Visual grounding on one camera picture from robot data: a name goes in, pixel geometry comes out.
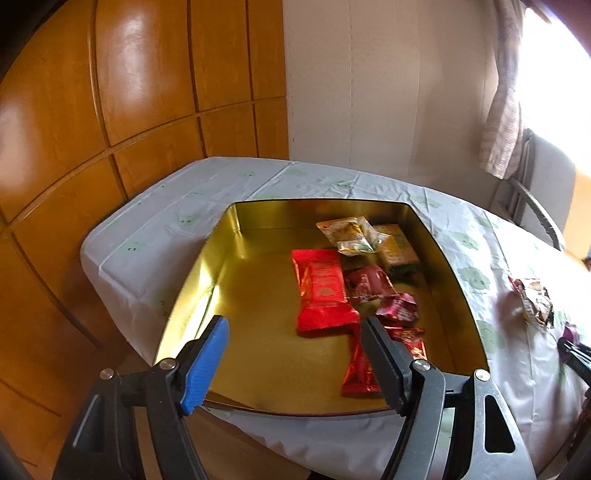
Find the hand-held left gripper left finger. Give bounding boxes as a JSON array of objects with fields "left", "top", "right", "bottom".
[{"left": 52, "top": 315, "right": 230, "bottom": 480}]

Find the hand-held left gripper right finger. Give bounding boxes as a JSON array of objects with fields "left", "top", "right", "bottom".
[{"left": 360, "top": 315, "right": 539, "bottom": 480}]

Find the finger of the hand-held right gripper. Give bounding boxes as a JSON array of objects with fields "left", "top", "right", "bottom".
[
  {"left": 566, "top": 353, "right": 591, "bottom": 388},
  {"left": 557, "top": 338, "right": 591, "bottom": 370}
]

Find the narrow red snack packet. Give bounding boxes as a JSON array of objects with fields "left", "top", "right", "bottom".
[{"left": 341, "top": 323, "right": 384, "bottom": 398}]

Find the small red foil packet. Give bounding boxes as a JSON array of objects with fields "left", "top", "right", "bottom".
[
  {"left": 375, "top": 293, "right": 420, "bottom": 324},
  {"left": 385, "top": 327, "right": 428, "bottom": 361}
]

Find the gold metal tin box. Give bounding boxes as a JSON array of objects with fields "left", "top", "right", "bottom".
[{"left": 154, "top": 198, "right": 490, "bottom": 418}]

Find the large red snack packet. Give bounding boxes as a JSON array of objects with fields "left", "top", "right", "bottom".
[{"left": 291, "top": 248, "right": 361, "bottom": 336}]

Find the yellow clear snack packet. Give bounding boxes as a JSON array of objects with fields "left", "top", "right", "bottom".
[{"left": 315, "top": 216, "right": 391, "bottom": 256}]

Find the silver foil snack packet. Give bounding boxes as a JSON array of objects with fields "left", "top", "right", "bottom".
[{"left": 508, "top": 275, "right": 555, "bottom": 328}]

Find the pink patterned snack packet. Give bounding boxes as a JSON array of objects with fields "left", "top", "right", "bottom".
[{"left": 342, "top": 265, "right": 399, "bottom": 303}]

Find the pale green-flowered tablecloth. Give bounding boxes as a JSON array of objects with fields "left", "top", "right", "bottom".
[{"left": 79, "top": 156, "right": 591, "bottom": 480}]

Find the wooden wardrobe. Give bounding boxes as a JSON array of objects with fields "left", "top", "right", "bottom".
[{"left": 0, "top": 0, "right": 291, "bottom": 480}]

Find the checked curtain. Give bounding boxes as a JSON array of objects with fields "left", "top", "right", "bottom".
[{"left": 478, "top": 0, "right": 527, "bottom": 180}]

